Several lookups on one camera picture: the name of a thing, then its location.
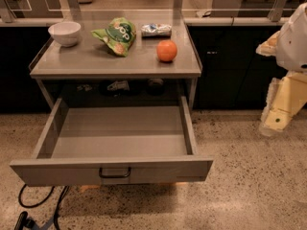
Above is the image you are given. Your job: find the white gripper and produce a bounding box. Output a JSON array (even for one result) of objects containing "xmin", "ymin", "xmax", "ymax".
[{"xmin": 256, "ymin": 3, "xmax": 307, "ymax": 136}]

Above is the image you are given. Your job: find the orange fruit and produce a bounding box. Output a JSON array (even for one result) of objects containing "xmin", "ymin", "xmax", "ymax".
[{"xmin": 156, "ymin": 40, "xmax": 177, "ymax": 62}]

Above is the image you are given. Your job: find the grey metal drawer cabinet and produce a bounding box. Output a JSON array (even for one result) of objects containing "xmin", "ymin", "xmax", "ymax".
[{"xmin": 31, "ymin": 10, "xmax": 201, "ymax": 104}]

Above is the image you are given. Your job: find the open grey top drawer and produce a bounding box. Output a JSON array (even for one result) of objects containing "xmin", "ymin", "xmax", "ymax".
[{"xmin": 11, "ymin": 96, "xmax": 213, "ymax": 186}]

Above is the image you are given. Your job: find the silver blue snack packet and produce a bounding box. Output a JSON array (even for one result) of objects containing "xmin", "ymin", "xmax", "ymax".
[{"xmin": 141, "ymin": 23, "xmax": 172, "ymax": 37}]

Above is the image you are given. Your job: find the green chip bag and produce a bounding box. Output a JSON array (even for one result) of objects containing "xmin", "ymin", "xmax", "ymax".
[{"xmin": 91, "ymin": 17, "xmax": 136, "ymax": 57}]

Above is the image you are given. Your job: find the white ceramic bowl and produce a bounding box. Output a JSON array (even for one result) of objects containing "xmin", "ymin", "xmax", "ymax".
[{"xmin": 48, "ymin": 21, "xmax": 81, "ymax": 47}]

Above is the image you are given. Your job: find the black plug on floor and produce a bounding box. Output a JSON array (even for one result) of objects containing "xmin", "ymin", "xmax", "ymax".
[{"xmin": 13, "ymin": 211, "xmax": 35, "ymax": 230}]

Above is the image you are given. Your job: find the black drawer handle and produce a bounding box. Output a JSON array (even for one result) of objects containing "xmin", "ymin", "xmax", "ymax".
[{"xmin": 99, "ymin": 168, "xmax": 131, "ymax": 179}]

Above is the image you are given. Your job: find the black floor cable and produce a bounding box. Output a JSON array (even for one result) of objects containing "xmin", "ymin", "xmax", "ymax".
[{"xmin": 17, "ymin": 184, "xmax": 71, "ymax": 230}]

